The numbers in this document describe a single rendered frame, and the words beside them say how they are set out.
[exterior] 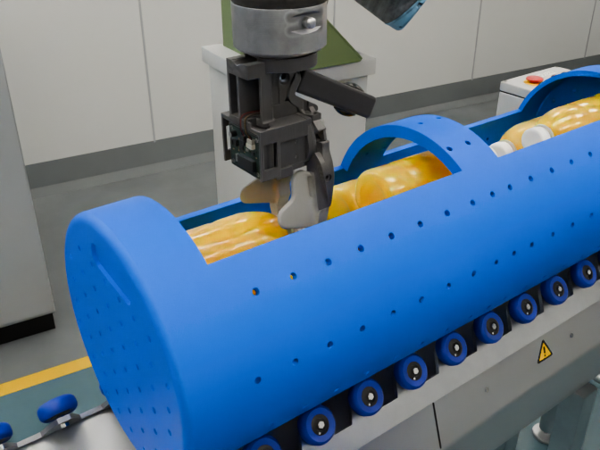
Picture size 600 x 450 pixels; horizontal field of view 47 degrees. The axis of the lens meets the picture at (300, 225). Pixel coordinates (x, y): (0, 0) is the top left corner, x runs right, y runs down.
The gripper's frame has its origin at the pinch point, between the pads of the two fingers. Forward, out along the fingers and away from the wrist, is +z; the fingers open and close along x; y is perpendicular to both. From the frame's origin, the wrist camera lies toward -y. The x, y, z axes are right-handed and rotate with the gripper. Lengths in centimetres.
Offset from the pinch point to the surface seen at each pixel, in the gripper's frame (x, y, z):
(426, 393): 10.3, -12.2, 24.3
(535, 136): 0.1, -42.5, -0.2
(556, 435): 5, -60, 67
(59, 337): -156, -7, 116
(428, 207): 9.1, -10.7, -2.5
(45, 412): -10.1, 28.9, 18.9
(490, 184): 9.2, -21.1, -2.2
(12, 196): -159, -3, 60
